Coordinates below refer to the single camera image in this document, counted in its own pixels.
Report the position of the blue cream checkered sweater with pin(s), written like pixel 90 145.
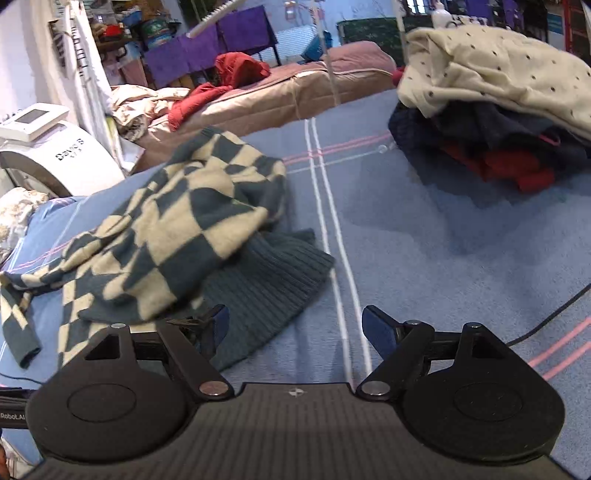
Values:
pixel 197 234

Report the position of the red jacket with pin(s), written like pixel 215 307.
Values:
pixel 233 70

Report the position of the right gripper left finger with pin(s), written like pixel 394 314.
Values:
pixel 126 394

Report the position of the cream dotted garment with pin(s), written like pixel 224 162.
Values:
pixel 479 63

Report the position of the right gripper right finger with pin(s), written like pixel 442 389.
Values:
pixel 467 395

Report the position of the floral beige quilt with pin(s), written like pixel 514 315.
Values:
pixel 17 207

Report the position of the white David B machine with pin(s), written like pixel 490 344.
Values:
pixel 39 142

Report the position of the red garment in pile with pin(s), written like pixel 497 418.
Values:
pixel 520 167

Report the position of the white lamp pole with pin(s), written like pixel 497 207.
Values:
pixel 325 49

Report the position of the crumpled beige blanket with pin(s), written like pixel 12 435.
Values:
pixel 135 107

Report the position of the tan covered massage bed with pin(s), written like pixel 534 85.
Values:
pixel 292 92

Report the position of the dark navy clothes pile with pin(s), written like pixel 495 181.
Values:
pixel 478 127

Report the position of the pink pillow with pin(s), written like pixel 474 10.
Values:
pixel 361 56

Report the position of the purple hanging cloth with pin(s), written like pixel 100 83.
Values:
pixel 248 31

